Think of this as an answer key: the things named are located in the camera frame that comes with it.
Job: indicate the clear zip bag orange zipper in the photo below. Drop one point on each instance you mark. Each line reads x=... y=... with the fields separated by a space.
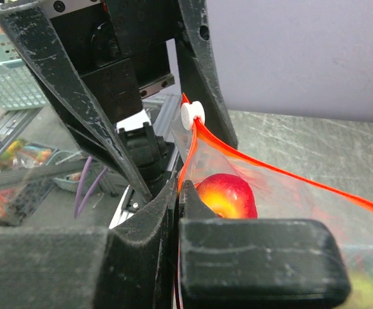
x=281 y=194

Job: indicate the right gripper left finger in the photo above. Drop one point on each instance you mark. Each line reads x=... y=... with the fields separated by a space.
x=129 y=266

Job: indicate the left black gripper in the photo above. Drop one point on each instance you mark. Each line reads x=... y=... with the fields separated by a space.
x=97 y=60

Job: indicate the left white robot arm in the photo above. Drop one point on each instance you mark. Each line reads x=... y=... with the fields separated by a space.
x=147 y=151

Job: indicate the light blue plastic basket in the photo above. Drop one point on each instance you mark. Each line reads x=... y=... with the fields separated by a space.
x=18 y=88

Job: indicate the red pomegranate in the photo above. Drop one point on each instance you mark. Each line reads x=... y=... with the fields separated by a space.
x=228 y=196

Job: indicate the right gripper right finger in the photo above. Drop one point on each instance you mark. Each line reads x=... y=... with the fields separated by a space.
x=261 y=263

